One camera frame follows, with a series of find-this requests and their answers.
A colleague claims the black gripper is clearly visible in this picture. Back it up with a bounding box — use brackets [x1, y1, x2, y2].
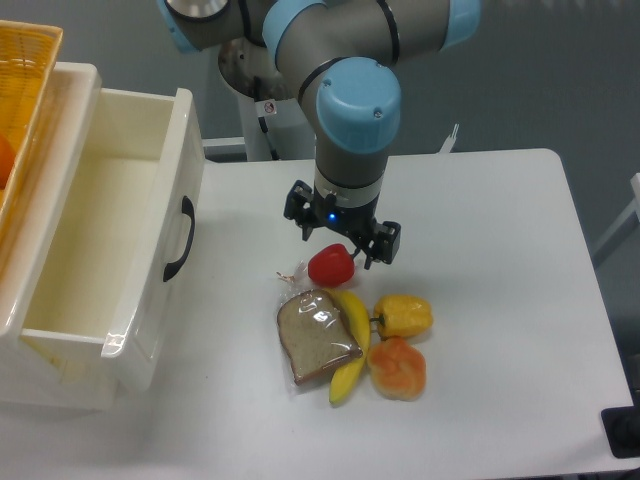
[283, 179, 401, 269]

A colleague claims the bagged brown toast slice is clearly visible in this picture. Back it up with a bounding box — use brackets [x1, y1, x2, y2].
[275, 262, 351, 389]

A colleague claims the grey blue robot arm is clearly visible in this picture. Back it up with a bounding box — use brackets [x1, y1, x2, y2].
[158, 1, 482, 264]

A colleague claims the red bell pepper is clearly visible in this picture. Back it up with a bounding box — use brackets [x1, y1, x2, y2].
[307, 243, 355, 287]

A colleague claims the yellow banana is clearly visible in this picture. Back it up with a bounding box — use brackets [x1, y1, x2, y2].
[329, 289, 371, 406]

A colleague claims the yellow bell pepper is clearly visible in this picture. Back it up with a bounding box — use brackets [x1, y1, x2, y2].
[373, 294, 434, 338]

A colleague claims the orange bread pastry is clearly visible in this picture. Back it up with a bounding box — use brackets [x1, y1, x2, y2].
[367, 337, 427, 401]

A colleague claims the white plastic drawer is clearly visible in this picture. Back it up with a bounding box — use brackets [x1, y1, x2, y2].
[22, 89, 204, 391]

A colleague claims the white drawer cabinet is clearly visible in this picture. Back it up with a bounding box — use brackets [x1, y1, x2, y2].
[0, 62, 151, 412]

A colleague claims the orange fruit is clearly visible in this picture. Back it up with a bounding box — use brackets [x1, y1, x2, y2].
[0, 133, 16, 190]

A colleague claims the black device at edge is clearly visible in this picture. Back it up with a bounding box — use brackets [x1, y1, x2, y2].
[601, 406, 639, 459]

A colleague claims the yellow woven basket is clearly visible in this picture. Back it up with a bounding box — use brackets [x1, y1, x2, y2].
[1, 20, 63, 233]

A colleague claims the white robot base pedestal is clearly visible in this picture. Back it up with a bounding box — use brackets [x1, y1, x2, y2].
[218, 38, 316, 162]

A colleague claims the black drawer handle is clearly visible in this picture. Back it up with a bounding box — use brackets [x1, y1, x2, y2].
[162, 195, 196, 283]

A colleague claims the white frame at right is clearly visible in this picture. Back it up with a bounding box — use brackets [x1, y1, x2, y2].
[591, 173, 639, 269]

